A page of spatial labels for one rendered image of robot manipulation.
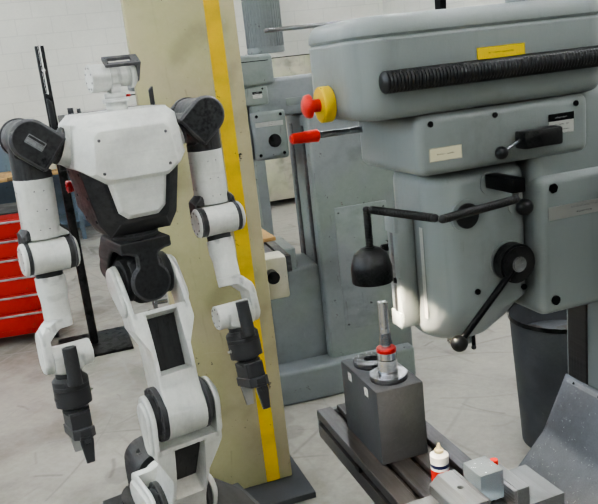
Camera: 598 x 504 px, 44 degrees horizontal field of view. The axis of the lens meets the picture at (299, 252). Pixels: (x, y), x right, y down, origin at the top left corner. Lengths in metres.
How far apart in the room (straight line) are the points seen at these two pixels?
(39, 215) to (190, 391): 0.56
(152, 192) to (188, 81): 1.17
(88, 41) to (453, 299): 9.14
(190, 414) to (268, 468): 1.56
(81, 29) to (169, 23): 7.30
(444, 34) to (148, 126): 0.85
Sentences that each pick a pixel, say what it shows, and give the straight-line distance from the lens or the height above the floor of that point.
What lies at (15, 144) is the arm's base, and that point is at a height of 1.72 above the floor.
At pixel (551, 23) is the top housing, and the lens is 1.33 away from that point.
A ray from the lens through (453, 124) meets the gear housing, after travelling 1.24.
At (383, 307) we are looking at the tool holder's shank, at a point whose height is 1.27.
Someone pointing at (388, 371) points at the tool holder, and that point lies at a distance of 1.77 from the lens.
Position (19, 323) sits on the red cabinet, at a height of 0.18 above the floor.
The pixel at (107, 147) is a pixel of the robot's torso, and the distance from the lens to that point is 1.80.
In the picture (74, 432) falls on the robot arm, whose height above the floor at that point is 1.02.
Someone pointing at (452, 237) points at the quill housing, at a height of 1.51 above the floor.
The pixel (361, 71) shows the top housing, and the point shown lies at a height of 1.81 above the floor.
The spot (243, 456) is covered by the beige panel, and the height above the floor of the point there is 0.19.
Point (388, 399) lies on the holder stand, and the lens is 1.75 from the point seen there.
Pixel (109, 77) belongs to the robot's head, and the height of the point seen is 1.85.
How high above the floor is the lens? 1.84
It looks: 14 degrees down
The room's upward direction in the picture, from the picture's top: 6 degrees counter-clockwise
